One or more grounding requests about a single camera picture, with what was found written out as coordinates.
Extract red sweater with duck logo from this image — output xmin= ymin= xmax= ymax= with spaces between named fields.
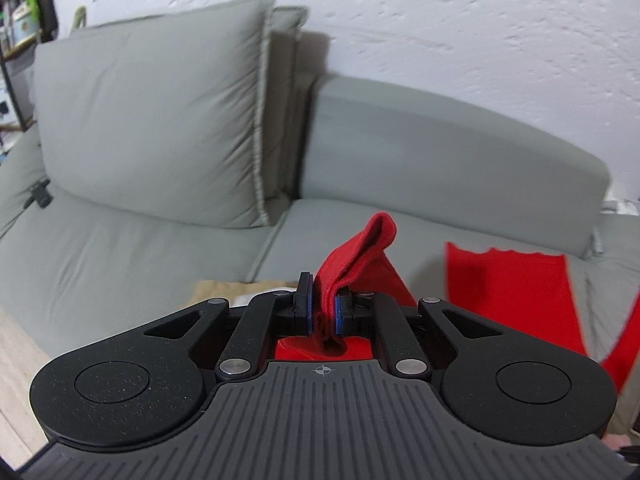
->
xmin=257 ymin=200 xmax=639 ymax=389

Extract tan garment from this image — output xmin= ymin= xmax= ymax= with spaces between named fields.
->
xmin=183 ymin=280 xmax=296 ymax=308

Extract grey fabric sofa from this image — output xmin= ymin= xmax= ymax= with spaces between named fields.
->
xmin=1 ymin=3 xmax=614 ymax=356

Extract grey sofa back cushion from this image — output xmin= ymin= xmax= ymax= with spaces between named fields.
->
xmin=34 ymin=0 xmax=276 ymax=229

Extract small black device on sofa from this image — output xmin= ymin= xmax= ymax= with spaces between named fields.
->
xmin=23 ymin=178 xmax=53 ymax=210

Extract black bookshelf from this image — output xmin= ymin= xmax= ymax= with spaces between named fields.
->
xmin=1 ymin=0 xmax=58 ymax=131

